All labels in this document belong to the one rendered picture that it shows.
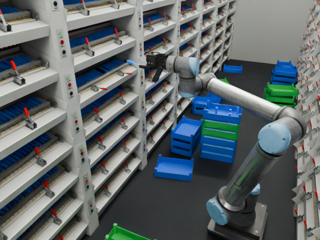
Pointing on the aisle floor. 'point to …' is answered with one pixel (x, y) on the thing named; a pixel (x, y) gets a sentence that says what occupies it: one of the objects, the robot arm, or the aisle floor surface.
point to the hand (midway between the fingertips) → (136, 64)
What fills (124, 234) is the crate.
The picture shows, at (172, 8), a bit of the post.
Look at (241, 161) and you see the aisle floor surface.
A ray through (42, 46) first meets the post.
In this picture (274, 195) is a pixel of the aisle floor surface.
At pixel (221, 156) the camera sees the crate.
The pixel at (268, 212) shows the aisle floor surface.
